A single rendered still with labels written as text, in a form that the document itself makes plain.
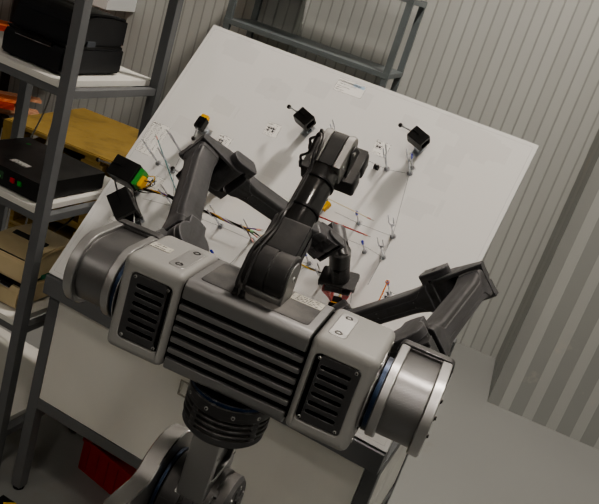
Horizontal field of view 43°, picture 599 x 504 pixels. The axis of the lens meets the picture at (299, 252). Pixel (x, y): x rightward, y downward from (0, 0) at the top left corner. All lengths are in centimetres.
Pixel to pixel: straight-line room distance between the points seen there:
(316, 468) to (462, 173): 97
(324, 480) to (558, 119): 317
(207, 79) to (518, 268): 294
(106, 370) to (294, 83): 111
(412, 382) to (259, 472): 132
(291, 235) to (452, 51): 388
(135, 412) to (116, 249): 137
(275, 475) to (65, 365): 79
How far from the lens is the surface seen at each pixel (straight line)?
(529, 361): 455
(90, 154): 400
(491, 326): 520
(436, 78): 493
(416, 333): 127
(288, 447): 227
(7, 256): 272
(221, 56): 270
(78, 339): 256
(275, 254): 108
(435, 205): 232
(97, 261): 118
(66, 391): 267
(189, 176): 155
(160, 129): 260
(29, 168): 261
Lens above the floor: 197
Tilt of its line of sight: 20 degrees down
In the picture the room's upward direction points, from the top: 18 degrees clockwise
